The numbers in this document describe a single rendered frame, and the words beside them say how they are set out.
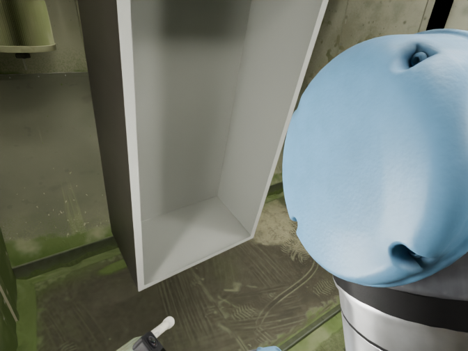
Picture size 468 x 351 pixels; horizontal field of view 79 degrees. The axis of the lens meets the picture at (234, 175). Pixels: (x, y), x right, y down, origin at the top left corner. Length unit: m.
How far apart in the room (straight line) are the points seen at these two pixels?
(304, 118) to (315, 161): 0.03
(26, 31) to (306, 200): 1.76
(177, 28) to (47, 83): 1.29
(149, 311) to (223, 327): 0.41
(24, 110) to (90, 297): 1.18
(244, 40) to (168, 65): 0.34
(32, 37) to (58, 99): 0.46
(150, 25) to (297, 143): 0.93
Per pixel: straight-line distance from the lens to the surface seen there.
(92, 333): 1.75
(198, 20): 1.14
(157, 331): 0.91
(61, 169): 2.06
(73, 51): 2.23
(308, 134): 0.16
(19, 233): 2.06
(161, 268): 1.34
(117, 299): 1.84
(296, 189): 0.17
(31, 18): 1.87
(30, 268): 2.08
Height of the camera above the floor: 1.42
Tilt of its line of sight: 28 degrees down
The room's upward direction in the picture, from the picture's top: 3 degrees clockwise
